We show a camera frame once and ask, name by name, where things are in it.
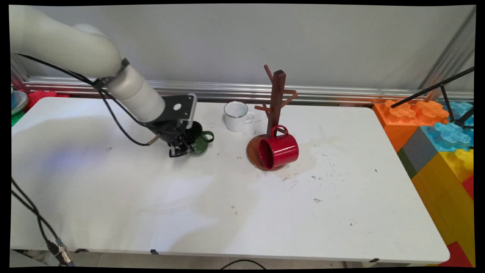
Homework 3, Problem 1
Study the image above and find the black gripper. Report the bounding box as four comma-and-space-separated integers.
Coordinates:
151, 121, 196, 158

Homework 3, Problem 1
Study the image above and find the green enamel mug white print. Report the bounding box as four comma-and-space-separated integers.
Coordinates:
185, 121, 215, 156

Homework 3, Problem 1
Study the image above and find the red glossy mug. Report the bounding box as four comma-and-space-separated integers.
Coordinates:
258, 125, 300, 171

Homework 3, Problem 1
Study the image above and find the brown wooden mug tree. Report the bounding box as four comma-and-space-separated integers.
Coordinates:
246, 64, 299, 171

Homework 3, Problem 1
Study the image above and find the red plastic toy block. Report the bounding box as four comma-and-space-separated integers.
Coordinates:
24, 90, 69, 111

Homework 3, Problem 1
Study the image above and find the grey blue bowl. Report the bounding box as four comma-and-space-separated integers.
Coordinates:
11, 89, 29, 115

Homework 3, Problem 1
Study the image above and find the orange giant building block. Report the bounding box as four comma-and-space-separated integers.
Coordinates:
372, 99, 450, 153

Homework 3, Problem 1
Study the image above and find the grey giant building block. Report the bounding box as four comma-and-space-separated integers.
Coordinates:
397, 127, 440, 179

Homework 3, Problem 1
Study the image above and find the black tripod stand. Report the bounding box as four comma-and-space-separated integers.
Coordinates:
390, 66, 475, 128

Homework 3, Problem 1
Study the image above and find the light blue giant building block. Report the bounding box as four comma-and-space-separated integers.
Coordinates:
420, 101, 475, 153

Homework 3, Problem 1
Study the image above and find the yellow giant building block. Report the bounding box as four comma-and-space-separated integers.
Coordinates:
411, 149, 475, 266

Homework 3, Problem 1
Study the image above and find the black cable strap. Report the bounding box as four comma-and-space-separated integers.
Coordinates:
94, 57, 130, 89

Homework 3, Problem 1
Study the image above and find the black floor cable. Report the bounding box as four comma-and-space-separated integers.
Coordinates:
220, 259, 268, 270

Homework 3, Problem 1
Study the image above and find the black cable with metal plug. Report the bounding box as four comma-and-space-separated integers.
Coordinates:
11, 177, 72, 266
11, 190, 75, 267

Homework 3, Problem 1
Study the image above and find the aluminium wall rail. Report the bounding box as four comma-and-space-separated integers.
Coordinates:
23, 75, 474, 105

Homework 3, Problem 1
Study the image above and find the aluminium diagonal post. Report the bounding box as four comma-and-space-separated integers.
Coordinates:
419, 8, 476, 91

